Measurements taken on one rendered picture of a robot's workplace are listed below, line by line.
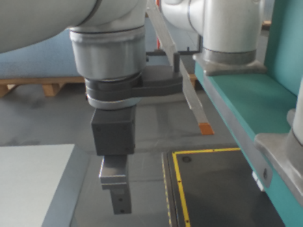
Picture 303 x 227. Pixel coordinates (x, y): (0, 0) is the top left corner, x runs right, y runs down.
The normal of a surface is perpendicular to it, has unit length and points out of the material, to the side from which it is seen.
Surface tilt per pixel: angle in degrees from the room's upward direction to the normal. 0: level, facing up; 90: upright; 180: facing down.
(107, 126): 90
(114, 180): 90
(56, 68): 90
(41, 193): 0
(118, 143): 90
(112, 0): 121
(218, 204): 0
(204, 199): 0
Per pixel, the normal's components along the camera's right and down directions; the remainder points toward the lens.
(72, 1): 0.87, 0.50
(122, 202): 0.04, 0.47
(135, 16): 0.76, 0.44
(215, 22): -0.71, 0.36
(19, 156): -0.04, -0.88
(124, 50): 0.55, 0.37
